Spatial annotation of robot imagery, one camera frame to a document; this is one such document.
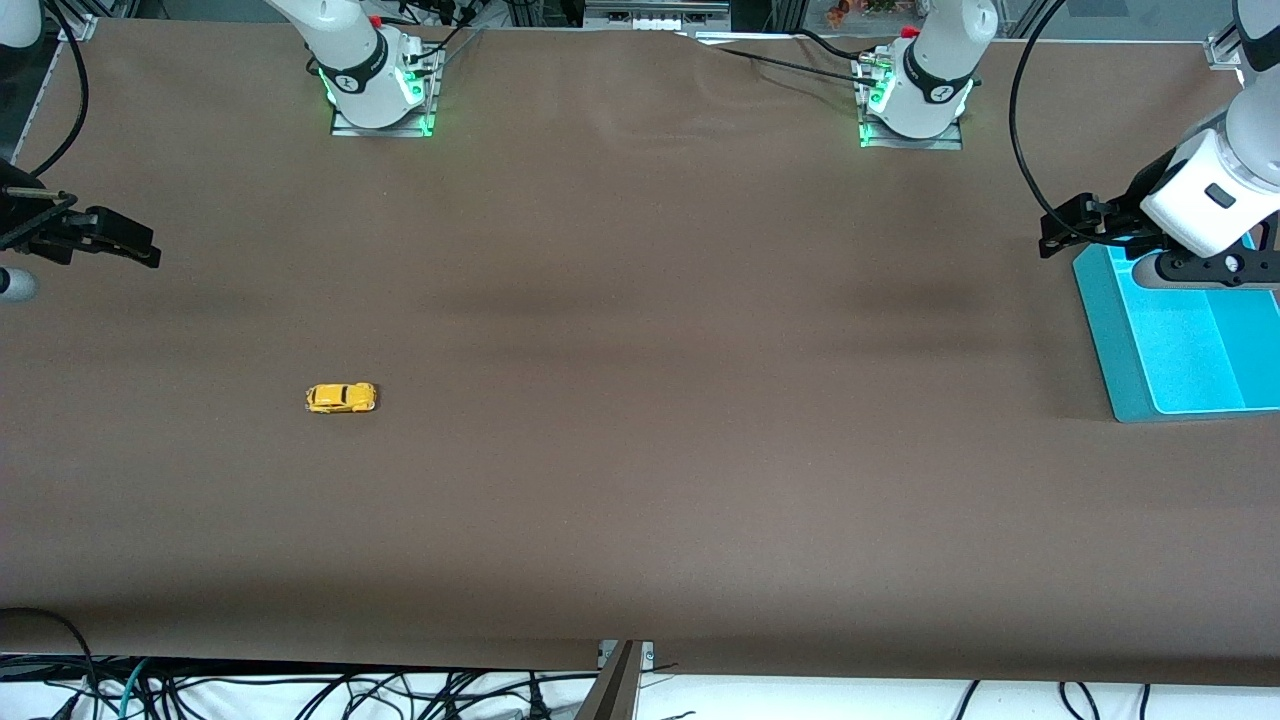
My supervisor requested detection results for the yellow beetle toy car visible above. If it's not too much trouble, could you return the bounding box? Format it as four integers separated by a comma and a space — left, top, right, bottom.
305, 382, 378, 415

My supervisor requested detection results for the teal plastic storage bin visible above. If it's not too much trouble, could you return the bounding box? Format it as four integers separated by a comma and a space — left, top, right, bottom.
1073, 235, 1280, 423

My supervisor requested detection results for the brown table cover sheet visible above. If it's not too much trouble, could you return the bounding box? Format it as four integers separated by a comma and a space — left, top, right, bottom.
0, 18, 1280, 687

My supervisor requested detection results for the white power strip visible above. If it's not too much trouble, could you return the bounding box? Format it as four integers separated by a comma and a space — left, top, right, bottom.
584, 0, 733, 32

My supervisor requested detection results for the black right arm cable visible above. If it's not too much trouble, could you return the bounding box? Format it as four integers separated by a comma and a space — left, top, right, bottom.
18, 0, 92, 179

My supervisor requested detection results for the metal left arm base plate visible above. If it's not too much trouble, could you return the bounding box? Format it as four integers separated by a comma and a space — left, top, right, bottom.
857, 55, 965, 151

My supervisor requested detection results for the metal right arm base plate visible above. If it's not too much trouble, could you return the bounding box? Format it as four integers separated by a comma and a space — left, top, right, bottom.
330, 45, 439, 139

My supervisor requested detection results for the short black table cable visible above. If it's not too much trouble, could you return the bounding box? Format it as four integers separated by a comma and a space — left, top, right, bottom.
795, 27, 881, 63

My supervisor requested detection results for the long black table cable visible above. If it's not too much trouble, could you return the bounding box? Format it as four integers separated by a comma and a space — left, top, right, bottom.
685, 35, 881, 79

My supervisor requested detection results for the black looped floor cable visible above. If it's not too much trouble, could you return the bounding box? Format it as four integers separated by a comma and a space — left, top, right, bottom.
0, 607, 99, 720

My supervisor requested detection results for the teal floor cable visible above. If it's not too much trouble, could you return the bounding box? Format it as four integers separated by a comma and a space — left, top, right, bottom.
117, 657, 153, 720

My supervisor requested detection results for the metal table frame beam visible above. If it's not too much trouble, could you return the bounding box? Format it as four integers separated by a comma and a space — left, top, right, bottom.
574, 640, 657, 720

